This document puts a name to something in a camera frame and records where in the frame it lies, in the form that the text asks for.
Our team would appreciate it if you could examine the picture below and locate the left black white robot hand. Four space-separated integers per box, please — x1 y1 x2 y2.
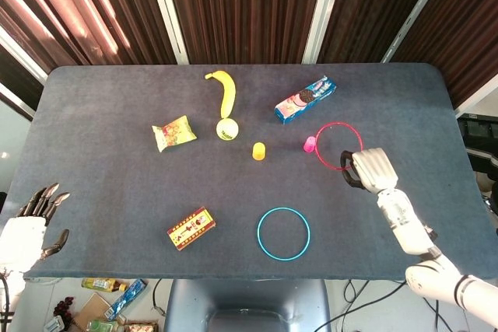
0 183 71 273

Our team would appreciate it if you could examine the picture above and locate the brown pleated curtain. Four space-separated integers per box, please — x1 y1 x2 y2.
391 0 498 110
162 0 328 65
317 0 444 64
0 0 177 75

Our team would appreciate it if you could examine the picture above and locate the green drink bottle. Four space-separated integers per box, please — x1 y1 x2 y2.
86 319 120 332

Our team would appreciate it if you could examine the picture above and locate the blue cookie tube pack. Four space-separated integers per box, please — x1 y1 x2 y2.
103 278 148 320

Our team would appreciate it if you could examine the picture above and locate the dark blue felt table cover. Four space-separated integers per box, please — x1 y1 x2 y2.
5 62 493 282

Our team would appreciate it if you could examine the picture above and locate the yellow-green tennis ball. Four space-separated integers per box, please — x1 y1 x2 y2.
215 117 240 142

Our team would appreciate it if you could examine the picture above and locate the blue cookie box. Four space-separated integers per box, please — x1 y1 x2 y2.
274 76 338 126

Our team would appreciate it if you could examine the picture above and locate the red brown snack box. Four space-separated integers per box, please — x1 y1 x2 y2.
124 321 159 332

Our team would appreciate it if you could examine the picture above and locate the white metal frame post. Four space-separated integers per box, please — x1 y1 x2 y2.
301 0 347 65
143 0 191 65
453 82 498 118
381 0 454 64
0 26 50 85

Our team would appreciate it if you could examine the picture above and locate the brown cardboard piece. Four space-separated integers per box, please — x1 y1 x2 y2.
72 292 112 330

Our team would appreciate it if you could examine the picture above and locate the small blue white pack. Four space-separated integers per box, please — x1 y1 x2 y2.
44 316 65 332

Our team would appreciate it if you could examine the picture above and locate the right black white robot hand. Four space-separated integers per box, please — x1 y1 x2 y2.
340 148 400 194

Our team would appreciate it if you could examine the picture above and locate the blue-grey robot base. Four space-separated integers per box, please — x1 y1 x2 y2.
163 279 331 332

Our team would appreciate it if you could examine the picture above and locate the yellow banana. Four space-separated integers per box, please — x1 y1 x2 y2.
205 70 237 120

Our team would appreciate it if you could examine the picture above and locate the yellow snack bag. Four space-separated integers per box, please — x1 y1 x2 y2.
151 114 198 153

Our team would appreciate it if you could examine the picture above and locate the yellow label drink bottle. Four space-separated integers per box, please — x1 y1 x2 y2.
81 277 128 293

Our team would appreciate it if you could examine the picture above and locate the black cable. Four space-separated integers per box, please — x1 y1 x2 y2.
152 279 169 316
341 279 370 332
388 279 452 332

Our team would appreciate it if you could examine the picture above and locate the dark red grape bunch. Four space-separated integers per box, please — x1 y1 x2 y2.
53 296 75 318

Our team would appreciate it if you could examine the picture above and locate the red yellow small carton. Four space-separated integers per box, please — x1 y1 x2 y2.
167 207 217 251

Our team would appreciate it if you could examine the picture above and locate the black equipment rack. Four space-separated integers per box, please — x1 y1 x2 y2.
457 112 498 193

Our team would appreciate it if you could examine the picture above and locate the cyan plastic ring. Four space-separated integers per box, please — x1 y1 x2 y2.
256 207 311 260

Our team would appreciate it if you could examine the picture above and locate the red plastic ring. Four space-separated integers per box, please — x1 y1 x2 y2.
314 121 365 172

